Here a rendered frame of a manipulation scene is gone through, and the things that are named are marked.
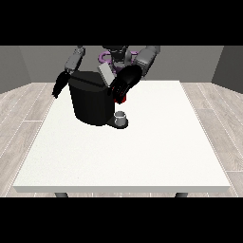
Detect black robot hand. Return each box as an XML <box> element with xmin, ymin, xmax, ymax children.
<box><xmin>51</xmin><ymin>70</ymin><xmax>71</xmax><ymax>100</ymax></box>
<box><xmin>107</xmin><ymin>64</ymin><xmax>143</xmax><ymax>103</ymax></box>

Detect pale grey machine lid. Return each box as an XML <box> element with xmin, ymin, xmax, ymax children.
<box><xmin>97</xmin><ymin>62</ymin><xmax>117</xmax><ymax>86</ymax></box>

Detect black coffee machine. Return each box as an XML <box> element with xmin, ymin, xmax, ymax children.
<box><xmin>67</xmin><ymin>70</ymin><xmax>129</xmax><ymax>129</ymax></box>

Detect grey robot trunk purple rings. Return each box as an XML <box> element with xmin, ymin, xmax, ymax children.
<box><xmin>98</xmin><ymin>46</ymin><xmax>140</xmax><ymax>76</ymax></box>

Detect small grey cup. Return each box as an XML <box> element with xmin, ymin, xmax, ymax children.
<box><xmin>114</xmin><ymin>110</ymin><xmax>128</xmax><ymax>126</ymax></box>

